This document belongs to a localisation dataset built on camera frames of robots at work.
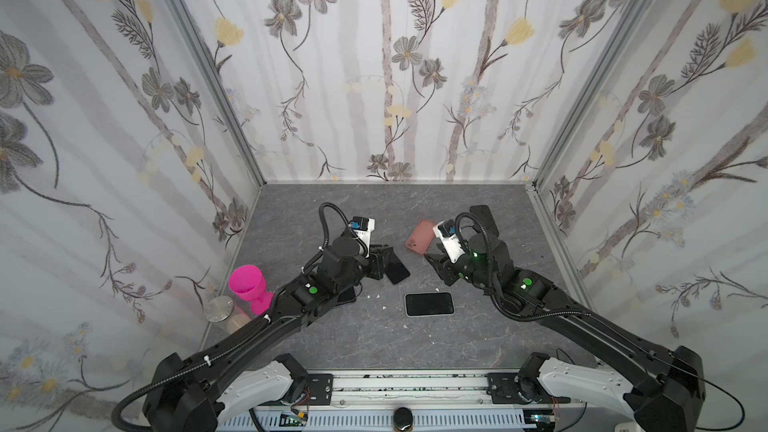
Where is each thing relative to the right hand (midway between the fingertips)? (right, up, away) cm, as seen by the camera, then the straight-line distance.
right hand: (429, 245), depth 73 cm
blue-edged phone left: (-19, -10, -11) cm, 24 cm away
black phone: (-8, -10, +22) cm, 26 cm away
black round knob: (-7, -36, -10) cm, 38 cm away
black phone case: (+27, +5, +38) cm, 47 cm away
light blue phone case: (+2, -22, +14) cm, 26 cm away
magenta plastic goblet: (-48, -11, +6) cm, 49 cm away
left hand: (-11, 0, +2) cm, 11 cm away
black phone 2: (+4, -20, +18) cm, 27 cm away
